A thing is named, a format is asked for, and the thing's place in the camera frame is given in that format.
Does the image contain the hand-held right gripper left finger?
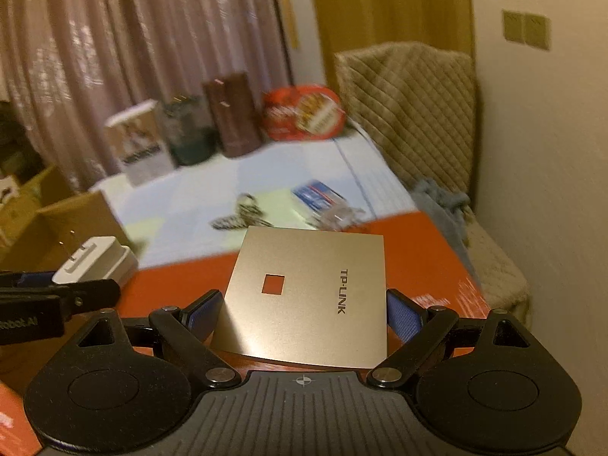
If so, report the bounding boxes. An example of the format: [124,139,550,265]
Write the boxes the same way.
[57,290,241,389]

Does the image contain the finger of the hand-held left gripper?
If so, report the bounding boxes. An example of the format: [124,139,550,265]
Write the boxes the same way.
[0,279,121,322]
[0,271,55,290]

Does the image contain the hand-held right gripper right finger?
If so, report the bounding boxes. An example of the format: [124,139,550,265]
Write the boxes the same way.
[368,289,530,389]

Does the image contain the white power adapter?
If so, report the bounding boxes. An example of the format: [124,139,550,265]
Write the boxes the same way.
[51,230,138,291]

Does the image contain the brown cardboard box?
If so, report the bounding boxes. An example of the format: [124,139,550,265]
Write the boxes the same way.
[0,190,143,295]

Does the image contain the gold square panel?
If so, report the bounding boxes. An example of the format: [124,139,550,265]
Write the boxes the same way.
[212,226,385,370]

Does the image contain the patterned hair claw clip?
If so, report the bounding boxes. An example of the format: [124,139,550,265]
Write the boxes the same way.
[211,193,276,230]

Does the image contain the clear floss pick box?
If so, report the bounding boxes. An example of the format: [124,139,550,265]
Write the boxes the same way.
[291,179,366,229]

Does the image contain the red printed cardboard sheet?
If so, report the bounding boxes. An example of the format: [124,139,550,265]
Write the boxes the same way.
[0,209,490,456]

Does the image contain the folded cardboard boxes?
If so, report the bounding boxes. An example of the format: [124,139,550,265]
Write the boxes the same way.
[0,166,77,248]

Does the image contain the grey fleece blanket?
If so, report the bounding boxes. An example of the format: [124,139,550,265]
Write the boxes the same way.
[411,178,473,248]

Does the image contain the white product box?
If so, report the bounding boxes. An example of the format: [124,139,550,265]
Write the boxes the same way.
[104,100,173,186]

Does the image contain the pastel checked bedsheet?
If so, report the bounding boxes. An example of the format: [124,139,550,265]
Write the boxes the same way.
[90,133,421,269]

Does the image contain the dark green glass jar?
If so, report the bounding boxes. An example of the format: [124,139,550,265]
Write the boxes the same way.
[161,95,217,166]

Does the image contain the chair with quilted cover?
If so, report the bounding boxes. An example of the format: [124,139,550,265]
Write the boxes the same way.
[335,43,529,314]

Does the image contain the brown metal thermos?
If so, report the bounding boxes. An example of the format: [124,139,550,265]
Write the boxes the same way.
[202,72,262,158]

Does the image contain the red instant meal box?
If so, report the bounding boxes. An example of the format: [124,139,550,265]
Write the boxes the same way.
[261,84,345,141]

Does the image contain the mauve patterned curtain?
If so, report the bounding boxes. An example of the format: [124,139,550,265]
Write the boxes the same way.
[0,0,290,191]

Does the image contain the yellow tape strip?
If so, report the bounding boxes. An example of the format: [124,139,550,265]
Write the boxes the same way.
[281,0,301,51]

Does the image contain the beige wall socket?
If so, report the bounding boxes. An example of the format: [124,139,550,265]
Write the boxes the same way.
[522,13,552,51]
[502,9,523,44]

